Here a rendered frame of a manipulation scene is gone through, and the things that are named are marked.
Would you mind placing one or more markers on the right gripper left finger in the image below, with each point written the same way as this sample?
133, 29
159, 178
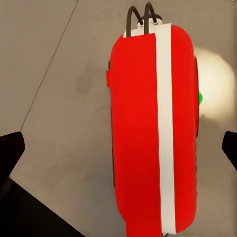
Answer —
12, 147

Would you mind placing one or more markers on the radio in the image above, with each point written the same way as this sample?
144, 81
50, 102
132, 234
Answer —
155, 98

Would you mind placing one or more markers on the coffee table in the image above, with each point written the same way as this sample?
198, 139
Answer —
54, 56

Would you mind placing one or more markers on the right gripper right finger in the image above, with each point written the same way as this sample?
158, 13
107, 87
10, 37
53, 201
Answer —
229, 146

